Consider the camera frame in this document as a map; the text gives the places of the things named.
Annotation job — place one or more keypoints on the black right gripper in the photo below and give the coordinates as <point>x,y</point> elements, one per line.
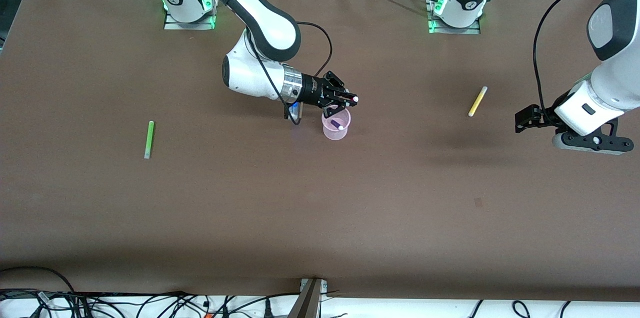
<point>314,91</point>

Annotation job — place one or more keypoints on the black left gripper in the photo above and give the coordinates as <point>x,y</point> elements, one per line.
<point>544,115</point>

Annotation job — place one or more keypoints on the pink highlighter pen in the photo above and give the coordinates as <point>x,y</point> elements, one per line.
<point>354,100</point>

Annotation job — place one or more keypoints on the purple highlighter pen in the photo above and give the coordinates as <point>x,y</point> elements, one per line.
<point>336,124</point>

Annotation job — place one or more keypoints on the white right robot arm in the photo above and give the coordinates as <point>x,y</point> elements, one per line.
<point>265,23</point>

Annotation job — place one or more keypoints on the pink pen holder cup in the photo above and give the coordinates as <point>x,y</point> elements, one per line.
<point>336,135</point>

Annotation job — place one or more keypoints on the yellow highlighter pen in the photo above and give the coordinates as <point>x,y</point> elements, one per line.
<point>477,102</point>

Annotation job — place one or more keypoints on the brown table cover sheet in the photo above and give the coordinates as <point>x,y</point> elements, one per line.
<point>320,218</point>

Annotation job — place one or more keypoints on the green highlighter pen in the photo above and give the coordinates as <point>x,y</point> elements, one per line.
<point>149,138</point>

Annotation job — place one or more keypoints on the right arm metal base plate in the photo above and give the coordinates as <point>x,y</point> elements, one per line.
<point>172,25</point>

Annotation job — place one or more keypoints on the metal table edge bracket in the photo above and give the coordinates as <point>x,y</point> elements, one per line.
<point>310,303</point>

